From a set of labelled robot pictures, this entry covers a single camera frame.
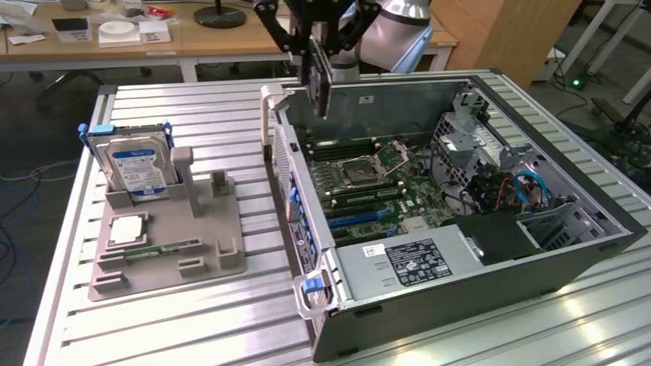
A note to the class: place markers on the white cup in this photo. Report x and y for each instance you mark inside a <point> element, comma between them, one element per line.
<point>96,4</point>

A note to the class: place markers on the white paper tag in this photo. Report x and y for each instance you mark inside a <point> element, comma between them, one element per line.
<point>25,38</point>

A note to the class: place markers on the blue disk carrier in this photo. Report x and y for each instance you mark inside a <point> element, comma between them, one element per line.
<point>99,129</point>

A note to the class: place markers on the black power connector bundle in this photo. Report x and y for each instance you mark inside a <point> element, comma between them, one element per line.
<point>483,194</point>

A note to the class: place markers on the wooden cabinet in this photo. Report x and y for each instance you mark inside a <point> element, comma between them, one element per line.
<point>508,38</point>

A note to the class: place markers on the hard disk with blue label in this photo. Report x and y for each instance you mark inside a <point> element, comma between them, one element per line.
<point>132,167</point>

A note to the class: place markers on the black device with green light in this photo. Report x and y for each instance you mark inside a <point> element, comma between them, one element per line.
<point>576,82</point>

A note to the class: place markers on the wooden desk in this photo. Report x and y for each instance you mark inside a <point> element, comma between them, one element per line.
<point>228,42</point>

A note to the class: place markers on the black expansion slot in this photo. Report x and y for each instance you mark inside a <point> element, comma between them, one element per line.
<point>356,210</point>

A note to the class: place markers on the black round lamp base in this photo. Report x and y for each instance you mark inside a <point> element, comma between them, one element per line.
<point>220,19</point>

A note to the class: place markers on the grey parts rack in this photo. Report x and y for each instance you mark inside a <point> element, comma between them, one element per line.
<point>168,274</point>

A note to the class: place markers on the low-profile graphics card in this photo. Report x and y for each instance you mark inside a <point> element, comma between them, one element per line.
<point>321,84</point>

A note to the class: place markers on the CPU socket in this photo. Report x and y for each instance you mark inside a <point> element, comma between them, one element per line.
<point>357,171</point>

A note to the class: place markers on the perforated metal drive cage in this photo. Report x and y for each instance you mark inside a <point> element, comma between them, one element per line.
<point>463,152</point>

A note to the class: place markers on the metal disk bay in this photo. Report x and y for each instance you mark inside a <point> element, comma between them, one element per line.
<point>559,225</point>

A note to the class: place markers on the white table frame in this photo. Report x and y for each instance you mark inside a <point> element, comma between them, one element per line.
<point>600,34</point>

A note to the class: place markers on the blue card retention clip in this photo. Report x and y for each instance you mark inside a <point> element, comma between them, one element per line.
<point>307,236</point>
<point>300,214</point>
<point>292,188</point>
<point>311,251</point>

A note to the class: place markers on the open black PC case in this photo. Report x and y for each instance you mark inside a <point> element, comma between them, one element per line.
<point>458,305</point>

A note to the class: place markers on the blue expansion slot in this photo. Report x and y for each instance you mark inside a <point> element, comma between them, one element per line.
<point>356,221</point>

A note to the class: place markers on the silver chipset heatsink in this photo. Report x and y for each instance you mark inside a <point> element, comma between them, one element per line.
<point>416,225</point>

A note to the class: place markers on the silver CPU chip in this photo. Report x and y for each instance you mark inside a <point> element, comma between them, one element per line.
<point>125,228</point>

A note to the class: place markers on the white box with black top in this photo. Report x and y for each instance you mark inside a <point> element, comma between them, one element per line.
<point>72,30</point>

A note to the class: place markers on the silver power supply unit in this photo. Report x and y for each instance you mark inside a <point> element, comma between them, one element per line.
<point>356,282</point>

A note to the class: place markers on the black floor stand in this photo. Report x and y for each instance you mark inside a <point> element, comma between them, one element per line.
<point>626,126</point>

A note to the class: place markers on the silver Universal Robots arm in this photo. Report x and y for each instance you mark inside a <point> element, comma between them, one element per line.
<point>396,34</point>

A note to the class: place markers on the white labelled box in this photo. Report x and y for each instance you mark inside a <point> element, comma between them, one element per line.
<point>153,32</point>

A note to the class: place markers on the white label strip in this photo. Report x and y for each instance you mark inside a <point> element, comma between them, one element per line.
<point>160,52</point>

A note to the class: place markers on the metal socket cover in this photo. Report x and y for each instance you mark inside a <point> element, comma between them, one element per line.
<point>393,156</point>

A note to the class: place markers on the red packet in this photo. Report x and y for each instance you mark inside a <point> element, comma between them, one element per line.
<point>159,11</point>

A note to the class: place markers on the bare green RAM stick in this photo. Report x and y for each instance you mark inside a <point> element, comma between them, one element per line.
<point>152,251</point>

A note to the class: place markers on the black office chair base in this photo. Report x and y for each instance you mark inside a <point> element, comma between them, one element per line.
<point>65,82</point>

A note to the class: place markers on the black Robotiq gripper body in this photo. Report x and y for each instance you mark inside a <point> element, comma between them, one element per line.
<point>325,4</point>

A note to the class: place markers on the clear bag of papers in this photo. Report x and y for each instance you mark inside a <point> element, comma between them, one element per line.
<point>15,17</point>

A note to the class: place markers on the grey cup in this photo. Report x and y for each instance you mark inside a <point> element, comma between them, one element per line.
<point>73,4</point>

